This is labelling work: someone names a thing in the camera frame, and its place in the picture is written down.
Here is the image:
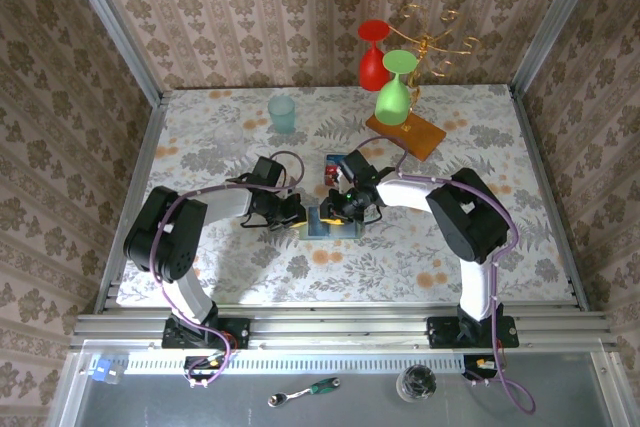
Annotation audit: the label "small blue white box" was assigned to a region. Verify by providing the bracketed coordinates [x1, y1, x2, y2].
[88, 355, 126, 386]

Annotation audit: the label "grey metal tray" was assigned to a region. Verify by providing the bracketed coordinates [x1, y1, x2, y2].
[47, 341, 636, 427]

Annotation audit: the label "clear jar black contents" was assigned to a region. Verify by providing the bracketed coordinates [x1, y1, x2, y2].
[395, 364, 438, 404]

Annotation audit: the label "red plastic wine glass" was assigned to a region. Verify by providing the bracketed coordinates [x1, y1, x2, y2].
[357, 19, 392, 93]

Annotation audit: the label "white slotted cable duct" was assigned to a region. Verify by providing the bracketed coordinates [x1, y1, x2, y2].
[122, 352, 469, 376]

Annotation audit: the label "clear plastic cup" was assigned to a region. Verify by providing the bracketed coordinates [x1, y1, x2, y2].
[213, 121, 246, 154]

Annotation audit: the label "green handled ratchet wrench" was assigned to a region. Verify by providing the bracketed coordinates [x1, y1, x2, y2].
[266, 376, 342, 409]

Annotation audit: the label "black box yellow connector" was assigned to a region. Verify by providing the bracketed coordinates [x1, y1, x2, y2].
[183, 354, 226, 383]
[462, 354, 499, 382]

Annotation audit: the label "aluminium frame post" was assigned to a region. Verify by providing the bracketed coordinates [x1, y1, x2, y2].
[58, 0, 169, 106]
[508, 0, 610, 98]

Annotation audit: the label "gold wire rack wooden base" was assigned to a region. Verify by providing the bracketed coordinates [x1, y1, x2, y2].
[364, 2, 482, 162]

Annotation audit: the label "green plastic wine glass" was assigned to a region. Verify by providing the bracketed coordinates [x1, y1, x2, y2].
[374, 49, 419, 127]

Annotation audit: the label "teal plastic cup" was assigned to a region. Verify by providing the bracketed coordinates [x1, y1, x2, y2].
[266, 94, 297, 136]

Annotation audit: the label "long aluminium base rail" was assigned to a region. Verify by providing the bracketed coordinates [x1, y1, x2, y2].
[69, 304, 619, 351]

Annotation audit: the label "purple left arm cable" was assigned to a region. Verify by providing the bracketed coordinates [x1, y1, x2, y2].
[149, 149, 306, 388]

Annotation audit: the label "floral tablecloth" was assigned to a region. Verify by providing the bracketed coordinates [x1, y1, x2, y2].
[115, 85, 575, 306]

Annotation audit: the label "aluminium side rail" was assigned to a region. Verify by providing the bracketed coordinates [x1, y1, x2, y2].
[507, 86, 592, 311]
[93, 91, 169, 316]

